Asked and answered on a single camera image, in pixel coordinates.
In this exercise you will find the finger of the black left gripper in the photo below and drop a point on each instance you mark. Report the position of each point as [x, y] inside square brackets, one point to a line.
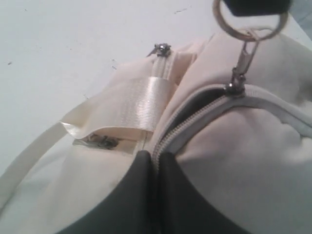
[253, 8]

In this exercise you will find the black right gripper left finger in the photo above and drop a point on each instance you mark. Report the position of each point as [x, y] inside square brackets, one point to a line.
[128, 207]

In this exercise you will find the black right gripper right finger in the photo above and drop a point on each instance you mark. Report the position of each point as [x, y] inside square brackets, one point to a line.
[182, 209]

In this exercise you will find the metal key ring zipper pull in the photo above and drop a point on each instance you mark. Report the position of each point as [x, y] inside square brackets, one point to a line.
[251, 41]

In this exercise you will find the beige fabric duffel bag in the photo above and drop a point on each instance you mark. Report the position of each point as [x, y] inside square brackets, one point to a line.
[249, 156]

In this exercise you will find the side pocket zipper pull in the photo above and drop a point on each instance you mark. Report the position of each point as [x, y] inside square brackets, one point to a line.
[161, 50]

